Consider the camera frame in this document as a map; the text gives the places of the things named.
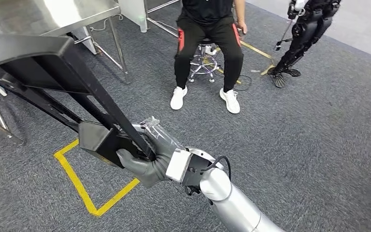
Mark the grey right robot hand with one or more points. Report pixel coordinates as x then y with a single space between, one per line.
160 153

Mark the person's left hand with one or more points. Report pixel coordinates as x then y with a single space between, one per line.
242 27

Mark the black plastic frame part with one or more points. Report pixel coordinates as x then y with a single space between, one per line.
28 48

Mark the person's left forearm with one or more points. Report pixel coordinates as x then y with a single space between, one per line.
240 11

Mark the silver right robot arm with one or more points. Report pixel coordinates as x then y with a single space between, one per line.
230 205

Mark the stainless steel workbench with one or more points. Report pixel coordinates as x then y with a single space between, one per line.
76 9

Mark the yellow floor tape square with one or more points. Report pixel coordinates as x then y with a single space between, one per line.
257 50
73 182

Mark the chrome stool with casters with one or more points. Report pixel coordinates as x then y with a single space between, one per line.
203 48

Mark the person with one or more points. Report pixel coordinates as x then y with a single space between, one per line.
192 48

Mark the black humanoid robot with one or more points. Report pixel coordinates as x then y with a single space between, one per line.
304 32

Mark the stainless steel table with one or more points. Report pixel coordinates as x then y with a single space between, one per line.
161 26

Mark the white desk panel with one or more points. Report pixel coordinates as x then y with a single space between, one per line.
134 12

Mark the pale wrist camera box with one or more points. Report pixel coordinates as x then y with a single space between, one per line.
177 165

